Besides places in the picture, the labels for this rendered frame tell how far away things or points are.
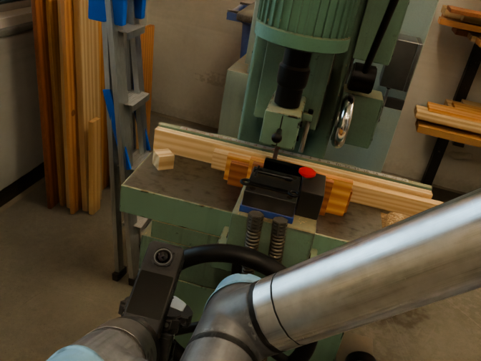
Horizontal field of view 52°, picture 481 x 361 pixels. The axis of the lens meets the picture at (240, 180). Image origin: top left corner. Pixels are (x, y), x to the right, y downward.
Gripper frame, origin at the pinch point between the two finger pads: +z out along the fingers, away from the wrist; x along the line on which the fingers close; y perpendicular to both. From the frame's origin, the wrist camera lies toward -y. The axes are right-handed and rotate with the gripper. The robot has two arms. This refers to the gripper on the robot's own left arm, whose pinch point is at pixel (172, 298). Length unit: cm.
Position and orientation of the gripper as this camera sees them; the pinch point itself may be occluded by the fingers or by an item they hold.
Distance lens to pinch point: 75.1
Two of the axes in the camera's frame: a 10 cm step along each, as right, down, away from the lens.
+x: 9.7, 2.3, -1.0
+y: -2.3, 9.7, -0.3
